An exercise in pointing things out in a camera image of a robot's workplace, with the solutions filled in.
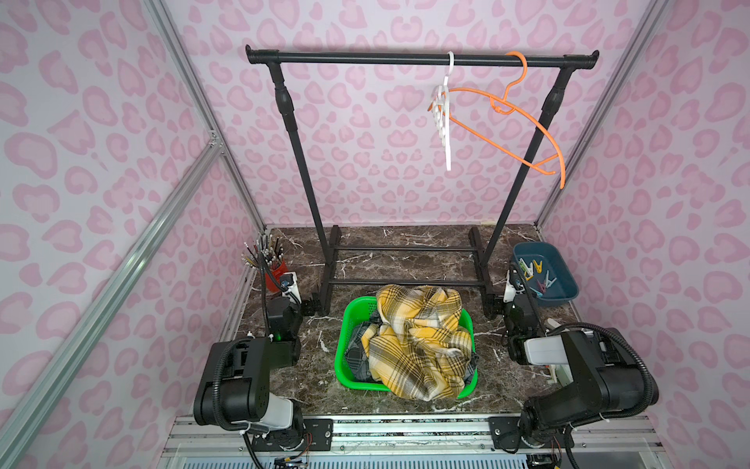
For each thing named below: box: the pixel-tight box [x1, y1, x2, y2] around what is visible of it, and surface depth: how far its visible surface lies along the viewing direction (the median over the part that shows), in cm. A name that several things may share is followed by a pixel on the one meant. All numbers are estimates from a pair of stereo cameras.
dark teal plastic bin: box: [512, 241, 580, 305], surface depth 105 cm
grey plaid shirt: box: [345, 312, 383, 383], surface depth 80 cm
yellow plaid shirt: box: [361, 284, 473, 401], surface depth 76 cm
